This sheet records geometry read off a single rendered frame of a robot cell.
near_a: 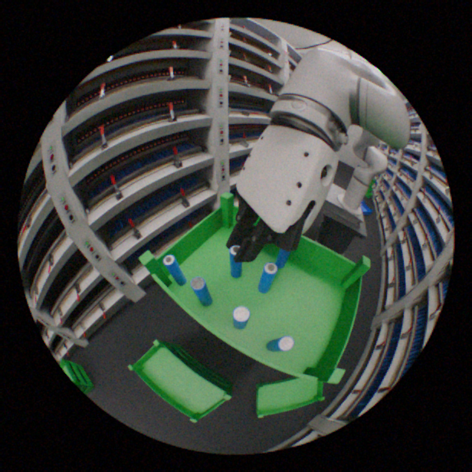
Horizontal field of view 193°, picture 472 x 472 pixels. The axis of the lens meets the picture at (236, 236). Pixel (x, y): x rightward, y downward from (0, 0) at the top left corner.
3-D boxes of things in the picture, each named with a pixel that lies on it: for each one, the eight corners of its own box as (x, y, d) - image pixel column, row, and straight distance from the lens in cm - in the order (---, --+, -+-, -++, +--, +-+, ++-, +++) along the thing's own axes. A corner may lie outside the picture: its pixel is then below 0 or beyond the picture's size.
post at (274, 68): (279, 191, 153) (286, 40, 172) (274, 195, 145) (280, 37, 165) (262, 184, 161) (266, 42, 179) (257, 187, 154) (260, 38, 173)
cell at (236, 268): (244, 272, 26) (245, 247, 20) (237, 280, 25) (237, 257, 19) (234, 267, 26) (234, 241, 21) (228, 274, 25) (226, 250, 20)
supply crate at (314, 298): (348, 282, 33) (370, 258, 28) (308, 379, 26) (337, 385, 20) (227, 221, 35) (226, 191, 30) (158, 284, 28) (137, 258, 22)
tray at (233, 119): (281, 125, 128) (285, 116, 126) (226, 124, 77) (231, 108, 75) (261, 115, 137) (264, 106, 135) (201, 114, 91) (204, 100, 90)
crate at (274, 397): (317, 368, 83) (326, 369, 76) (316, 397, 90) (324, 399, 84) (256, 383, 74) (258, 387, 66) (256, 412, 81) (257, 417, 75)
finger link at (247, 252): (290, 237, 17) (261, 274, 21) (273, 220, 19) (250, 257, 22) (270, 237, 15) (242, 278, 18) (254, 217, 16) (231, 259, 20)
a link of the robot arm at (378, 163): (354, 173, 101) (364, 141, 99) (377, 191, 100) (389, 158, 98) (350, 175, 89) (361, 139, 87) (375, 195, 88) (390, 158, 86)
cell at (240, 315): (244, 325, 16) (241, 332, 22) (253, 311, 16) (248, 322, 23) (228, 316, 16) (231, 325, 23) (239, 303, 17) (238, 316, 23)
